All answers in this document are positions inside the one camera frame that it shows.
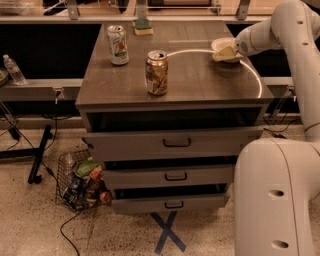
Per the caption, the grey drawer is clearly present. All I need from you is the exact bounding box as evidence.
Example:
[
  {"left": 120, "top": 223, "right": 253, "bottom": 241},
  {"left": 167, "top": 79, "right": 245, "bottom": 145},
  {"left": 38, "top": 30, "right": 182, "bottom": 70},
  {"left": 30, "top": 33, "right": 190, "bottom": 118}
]
[
  {"left": 103, "top": 164, "right": 233, "bottom": 190},
  {"left": 112, "top": 193, "right": 229, "bottom": 214},
  {"left": 85, "top": 126, "right": 263, "bottom": 162}
]

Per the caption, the green yellow sponge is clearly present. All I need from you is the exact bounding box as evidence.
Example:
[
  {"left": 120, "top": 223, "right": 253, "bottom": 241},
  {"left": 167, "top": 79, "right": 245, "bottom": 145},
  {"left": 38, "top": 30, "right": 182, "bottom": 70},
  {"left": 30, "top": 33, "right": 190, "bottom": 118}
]
[{"left": 133, "top": 19, "right": 153, "bottom": 36}]

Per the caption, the top grey drawer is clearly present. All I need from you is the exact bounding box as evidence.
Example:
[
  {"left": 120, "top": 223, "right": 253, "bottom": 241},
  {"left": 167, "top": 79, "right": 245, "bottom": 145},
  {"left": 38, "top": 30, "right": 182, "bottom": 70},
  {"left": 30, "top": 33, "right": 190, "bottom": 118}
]
[{"left": 85, "top": 126, "right": 263, "bottom": 162}]

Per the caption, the grey drawer cabinet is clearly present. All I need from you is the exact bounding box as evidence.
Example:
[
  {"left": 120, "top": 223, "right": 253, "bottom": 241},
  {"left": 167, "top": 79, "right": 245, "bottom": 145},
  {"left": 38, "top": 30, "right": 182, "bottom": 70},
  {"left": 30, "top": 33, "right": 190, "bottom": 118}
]
[{"left": 76, "top": 21, "right": 273, "bottom": 200}]

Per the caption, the clear plastic water bottle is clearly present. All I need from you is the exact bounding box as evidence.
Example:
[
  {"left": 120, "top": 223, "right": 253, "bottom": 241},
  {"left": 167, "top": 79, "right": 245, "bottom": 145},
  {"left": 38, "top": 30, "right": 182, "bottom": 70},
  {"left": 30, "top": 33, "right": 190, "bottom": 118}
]
[{"left": 3, "top": 54, "right": 26, "bottom": 85}]

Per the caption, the black table leg left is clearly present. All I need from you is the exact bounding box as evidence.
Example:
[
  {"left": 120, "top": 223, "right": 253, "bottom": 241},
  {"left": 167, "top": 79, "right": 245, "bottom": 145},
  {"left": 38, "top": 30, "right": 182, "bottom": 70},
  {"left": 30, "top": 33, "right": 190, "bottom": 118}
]
[{"left": 28, "top": 125, "right": 52, "bottom": 184}]

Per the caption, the black floor cable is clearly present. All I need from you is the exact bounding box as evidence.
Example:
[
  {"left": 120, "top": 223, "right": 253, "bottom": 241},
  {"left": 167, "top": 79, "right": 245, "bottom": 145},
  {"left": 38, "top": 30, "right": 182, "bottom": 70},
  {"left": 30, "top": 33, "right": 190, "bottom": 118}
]
[{"left": 0, "top": 96, "right": 84, "bottom": 256}]

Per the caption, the middle grey drawer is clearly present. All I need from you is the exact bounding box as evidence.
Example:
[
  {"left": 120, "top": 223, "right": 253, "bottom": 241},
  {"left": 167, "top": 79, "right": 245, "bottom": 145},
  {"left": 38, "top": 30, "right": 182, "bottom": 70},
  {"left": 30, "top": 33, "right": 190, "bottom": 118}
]
[{"left": 103, "top": 164, "right": 233, "bottom": 190}]

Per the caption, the wire basket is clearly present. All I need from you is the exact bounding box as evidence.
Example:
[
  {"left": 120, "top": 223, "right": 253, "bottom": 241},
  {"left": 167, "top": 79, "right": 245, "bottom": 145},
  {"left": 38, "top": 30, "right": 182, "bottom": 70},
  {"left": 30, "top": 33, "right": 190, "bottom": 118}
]
[{"left": 56, "top": 150, "right": 112, "bottom": 211}]

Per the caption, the bottom grey drawer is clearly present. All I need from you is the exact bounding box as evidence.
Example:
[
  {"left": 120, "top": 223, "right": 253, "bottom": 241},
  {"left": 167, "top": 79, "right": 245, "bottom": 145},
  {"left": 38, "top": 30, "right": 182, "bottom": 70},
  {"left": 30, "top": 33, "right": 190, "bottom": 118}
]
[{"left": 112, "top": 193, "right": 229, "bottom": 214}]

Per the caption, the green chip bag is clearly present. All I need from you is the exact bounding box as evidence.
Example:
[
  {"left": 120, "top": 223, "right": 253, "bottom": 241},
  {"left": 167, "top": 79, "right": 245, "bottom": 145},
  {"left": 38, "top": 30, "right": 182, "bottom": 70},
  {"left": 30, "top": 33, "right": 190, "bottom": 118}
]
[{"left": 74, "top": 159, "right": 100, "bottom": 178}]

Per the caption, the green bowl at edge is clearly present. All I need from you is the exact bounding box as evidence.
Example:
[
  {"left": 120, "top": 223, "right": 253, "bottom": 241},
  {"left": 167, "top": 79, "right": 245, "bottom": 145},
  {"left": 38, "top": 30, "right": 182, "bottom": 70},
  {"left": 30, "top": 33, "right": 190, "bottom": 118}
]
[{"left": 0, "top": 68, "right": 9, "bottom": 87}]

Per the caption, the white paper bowl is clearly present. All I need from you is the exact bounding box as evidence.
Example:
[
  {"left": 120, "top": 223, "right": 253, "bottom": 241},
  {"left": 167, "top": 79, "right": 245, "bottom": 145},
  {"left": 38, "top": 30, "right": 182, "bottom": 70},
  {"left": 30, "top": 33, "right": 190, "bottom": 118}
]
[{"left": 211, "top": 37, "right": 240, "bottom": 54}]

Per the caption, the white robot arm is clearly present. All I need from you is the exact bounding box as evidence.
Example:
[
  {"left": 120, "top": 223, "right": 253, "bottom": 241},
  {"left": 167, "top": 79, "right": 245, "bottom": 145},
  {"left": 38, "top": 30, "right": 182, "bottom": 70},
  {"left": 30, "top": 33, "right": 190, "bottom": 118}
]
[{"left": 212, "top": 0, "right": 320, "bottom": 256}]

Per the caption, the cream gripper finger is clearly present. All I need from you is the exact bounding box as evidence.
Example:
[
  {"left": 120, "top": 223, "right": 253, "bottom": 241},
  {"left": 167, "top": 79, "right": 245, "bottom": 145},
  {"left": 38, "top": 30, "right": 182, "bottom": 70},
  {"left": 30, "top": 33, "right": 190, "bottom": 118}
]
[
  {"left": 212, "top": 53, "right": 242, "bottom": 63},
  {"left": 217, "top": 46, "right": 237, "bottom": 58}
]

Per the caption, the gold brown soda can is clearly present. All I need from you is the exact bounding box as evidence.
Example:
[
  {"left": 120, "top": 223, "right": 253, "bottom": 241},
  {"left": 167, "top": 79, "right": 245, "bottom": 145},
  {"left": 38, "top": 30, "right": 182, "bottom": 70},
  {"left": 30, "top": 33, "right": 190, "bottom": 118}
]
[{"left": 145, "top": 50, "right": 168, "bottom": 96}]

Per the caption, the blue tape cross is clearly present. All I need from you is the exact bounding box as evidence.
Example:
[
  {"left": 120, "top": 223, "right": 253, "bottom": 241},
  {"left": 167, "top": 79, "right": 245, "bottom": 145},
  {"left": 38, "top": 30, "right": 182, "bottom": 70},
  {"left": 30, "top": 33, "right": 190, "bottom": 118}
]
[{"left": 150, "top": 211, "right": 187, "bottom": 255}]

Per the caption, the white green soda can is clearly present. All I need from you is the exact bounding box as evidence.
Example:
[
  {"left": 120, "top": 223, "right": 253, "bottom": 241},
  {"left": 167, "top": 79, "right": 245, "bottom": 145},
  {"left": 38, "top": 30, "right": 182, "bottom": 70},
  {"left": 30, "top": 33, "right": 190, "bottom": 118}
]
[{"left": 106, "top": 25, "right": 129, "bottom": 65}]

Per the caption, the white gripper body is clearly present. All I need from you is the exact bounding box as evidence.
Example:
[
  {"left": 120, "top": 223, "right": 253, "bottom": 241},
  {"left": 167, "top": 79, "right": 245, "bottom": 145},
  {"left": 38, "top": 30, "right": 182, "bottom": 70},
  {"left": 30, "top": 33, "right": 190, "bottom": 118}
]
[{"left": 235, "top": 27, "right": 264, "bottom": 56}]

